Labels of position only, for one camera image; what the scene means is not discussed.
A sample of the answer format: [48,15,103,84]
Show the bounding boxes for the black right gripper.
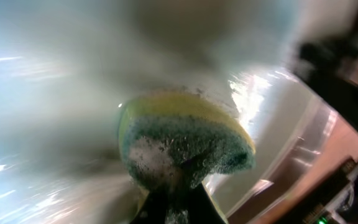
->
[293,34,358,132]

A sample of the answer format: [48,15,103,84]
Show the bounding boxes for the green yellow sponge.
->
[117,90,257,224]

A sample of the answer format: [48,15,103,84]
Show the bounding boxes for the white plate blue streak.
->
[0,0,323,224]

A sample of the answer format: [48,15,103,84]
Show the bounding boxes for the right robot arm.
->
[277,33,358,223]

